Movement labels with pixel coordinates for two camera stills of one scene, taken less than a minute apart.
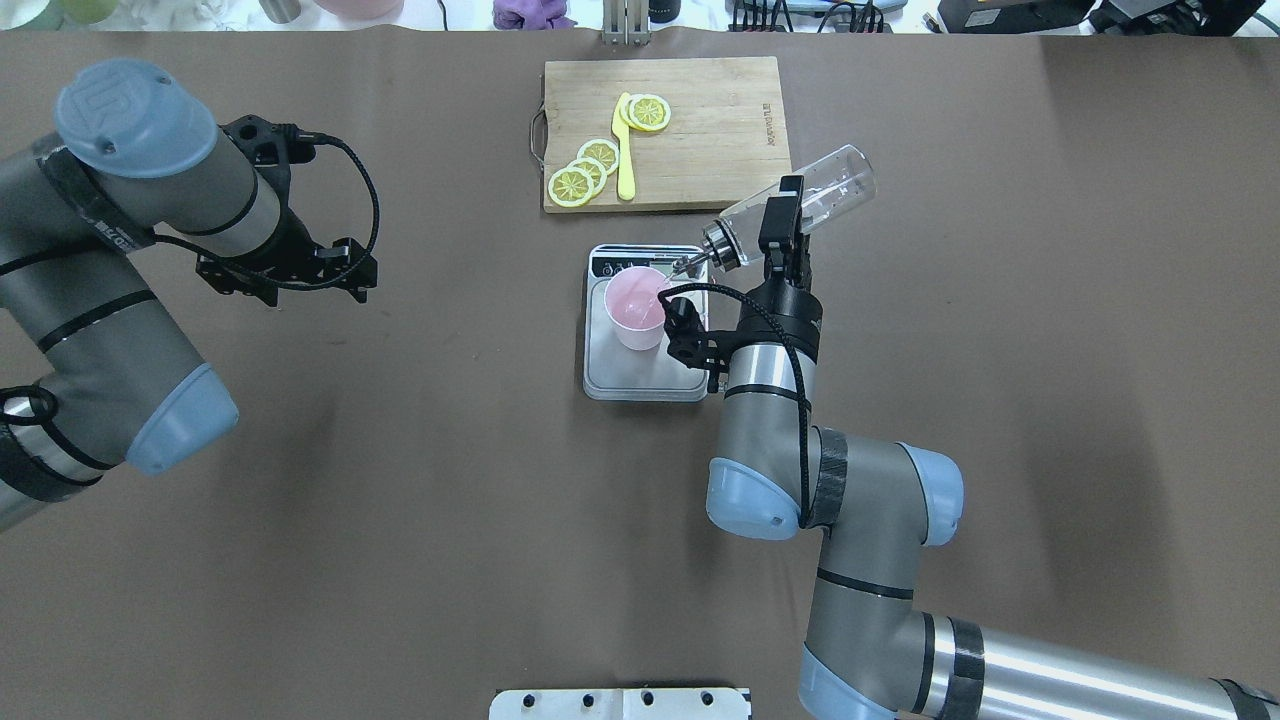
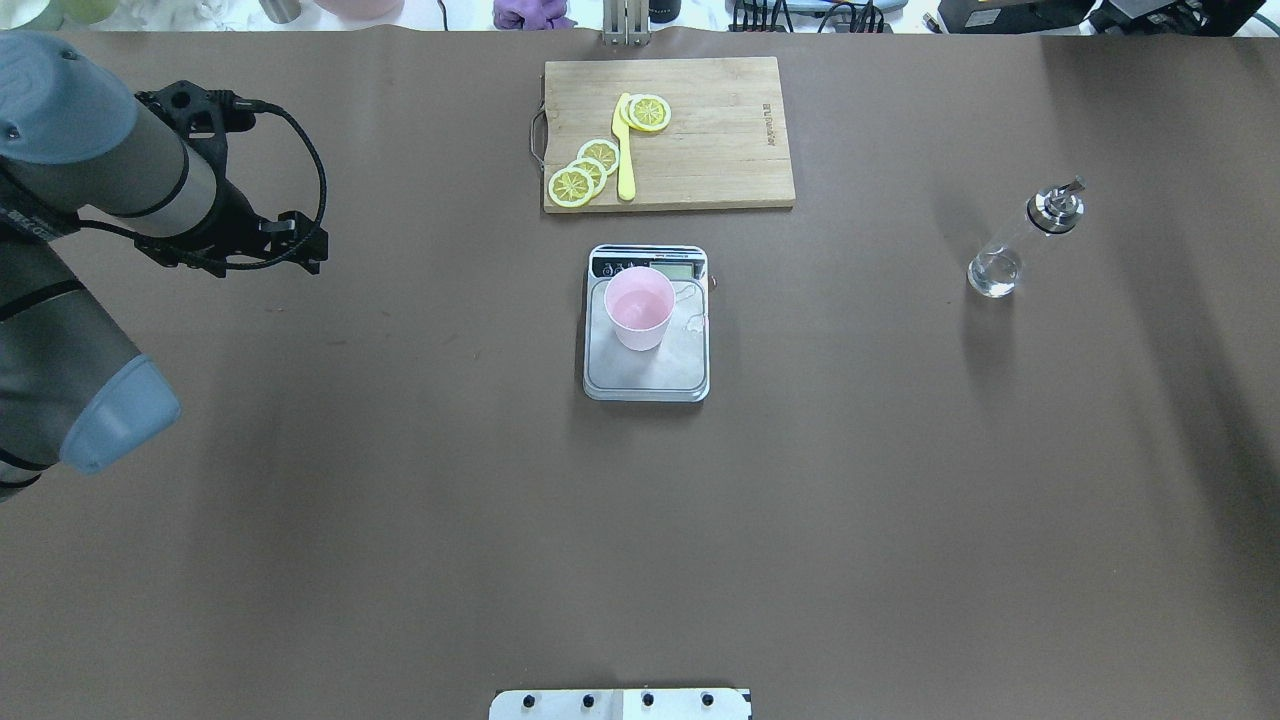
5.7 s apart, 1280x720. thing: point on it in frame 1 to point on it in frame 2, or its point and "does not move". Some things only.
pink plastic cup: [634, 306] does not move
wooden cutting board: [726, 139] does not move
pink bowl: [362, 9] does not move
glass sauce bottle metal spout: [839, 183] to [1057, 209]
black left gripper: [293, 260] to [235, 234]
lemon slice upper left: [602, 151] does not move
